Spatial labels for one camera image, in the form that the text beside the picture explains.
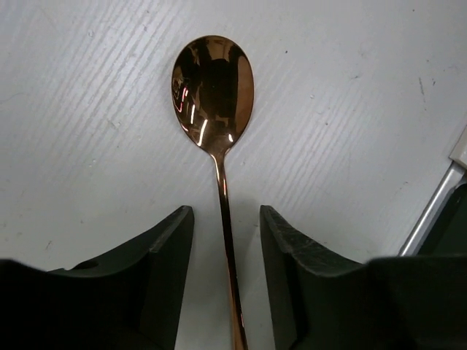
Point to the left gripper view black left finger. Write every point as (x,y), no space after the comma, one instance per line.
(127,298)

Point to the left gripper view black right finger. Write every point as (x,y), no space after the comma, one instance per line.
(321,300)

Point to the rose gold spoon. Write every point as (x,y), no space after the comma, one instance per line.
(212,91)

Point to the aluminium table edge rail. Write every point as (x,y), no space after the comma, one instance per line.
(454,177)

